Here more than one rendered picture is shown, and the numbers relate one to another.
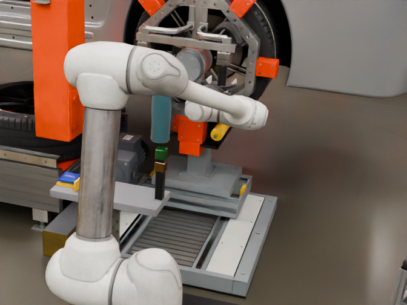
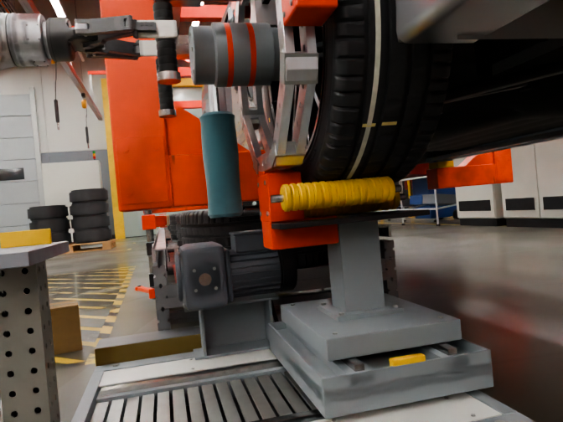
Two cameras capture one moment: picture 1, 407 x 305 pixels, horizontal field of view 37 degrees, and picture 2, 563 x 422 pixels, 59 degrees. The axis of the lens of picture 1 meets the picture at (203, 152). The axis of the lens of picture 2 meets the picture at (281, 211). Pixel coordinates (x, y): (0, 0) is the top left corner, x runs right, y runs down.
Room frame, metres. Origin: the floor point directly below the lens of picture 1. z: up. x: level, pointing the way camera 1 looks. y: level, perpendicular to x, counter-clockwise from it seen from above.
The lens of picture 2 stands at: (2.14, -0.99, 0.50)
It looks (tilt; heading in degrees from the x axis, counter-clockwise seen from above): 1 degrees down; 63
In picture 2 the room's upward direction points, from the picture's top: 5 degrees counter-clockwise
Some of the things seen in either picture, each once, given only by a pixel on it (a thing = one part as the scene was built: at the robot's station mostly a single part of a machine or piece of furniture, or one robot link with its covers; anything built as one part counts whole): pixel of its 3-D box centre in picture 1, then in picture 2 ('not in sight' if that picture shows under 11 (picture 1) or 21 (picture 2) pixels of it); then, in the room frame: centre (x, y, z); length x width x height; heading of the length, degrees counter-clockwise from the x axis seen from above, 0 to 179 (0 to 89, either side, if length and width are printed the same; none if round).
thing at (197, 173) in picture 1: (199, 154); (354, 271); (2.83, 0.02, 0.32); 0.40 x 0.30 x 0.28; 77
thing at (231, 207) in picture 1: (197, 187); (361, 349); (2.83, 0.02, 0.13); 0.50 x 0.36 x 0.10; 77
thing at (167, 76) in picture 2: (221, 82); (165, 40); (2.40, -0.05, 0.83); 0.04 x 0.04 x 0.16
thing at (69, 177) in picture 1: (69, 178); not in sight; (2.14, 0.51, 0.47); 0.07 x 0.07 x 0.02; 77
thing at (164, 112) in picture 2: not in sight; (164, 86); (2.48, 0.28, 0.83); 0.04 x 0.04 x 0.16
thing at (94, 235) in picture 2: not in sight; (70, 221); (2.79, 8.77, 0.55); 1.40 x 0.80 x 1.09; 166
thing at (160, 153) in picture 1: (161, 153); not in sight; (2.06, 0.15, 0.64); 0.04 x 0.04 x 0.04; 77
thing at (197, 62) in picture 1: (192, 62); (236, 54); (2.60, 0.07, 0.85); 0.21 x 0.14 x 0.14; 167
